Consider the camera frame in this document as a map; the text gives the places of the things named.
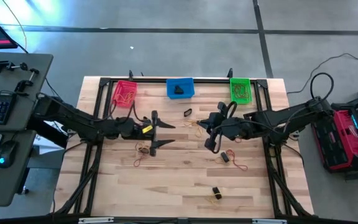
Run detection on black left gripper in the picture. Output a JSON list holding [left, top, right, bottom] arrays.
[[116, 110, 177, 157]]

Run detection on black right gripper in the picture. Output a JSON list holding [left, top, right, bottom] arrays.
[[196, 101, 254, 153]]

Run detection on blue plastic basket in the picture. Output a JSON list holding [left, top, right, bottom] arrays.
[[165, 77, 196, 100]]

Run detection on green plastic basket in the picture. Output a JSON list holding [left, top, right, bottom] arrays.
[[229, 77, 254, 105]]

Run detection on red plastic basket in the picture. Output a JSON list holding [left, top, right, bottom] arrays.
[[111, 80, 139, 109]]

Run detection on white papers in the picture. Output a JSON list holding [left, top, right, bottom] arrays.
[[32, 130, 74, 156]]

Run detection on red and black equipment case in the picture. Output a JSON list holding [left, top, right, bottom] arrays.
[[311, 102, 358, 174]]

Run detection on dark grey desk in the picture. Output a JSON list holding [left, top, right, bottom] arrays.
[[0, 51, 54, 132], [0, 129, 37, 208]]

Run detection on black desk clamp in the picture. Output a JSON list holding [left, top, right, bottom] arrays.
[[13, 67, 40, 94], [0, 57, 29, 74]]

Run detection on black computer mouse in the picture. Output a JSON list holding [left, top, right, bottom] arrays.
[[0, 139, 18, 169]]

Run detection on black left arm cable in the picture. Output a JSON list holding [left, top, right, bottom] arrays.
[[103, 93, 152, 125]]

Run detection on black aluminium table frame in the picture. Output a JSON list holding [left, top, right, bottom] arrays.
[[51, 67, 315, 224]]

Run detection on silver metal bracket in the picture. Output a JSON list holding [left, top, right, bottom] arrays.
[[252, 218, 288, 224], [78, 217, 114, 224]]

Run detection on black floor cable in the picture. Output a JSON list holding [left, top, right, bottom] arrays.
[[286, 52, 358, 96]]

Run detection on yellow hanging cable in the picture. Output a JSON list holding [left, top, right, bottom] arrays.
[[0, 0, 28, 50]]

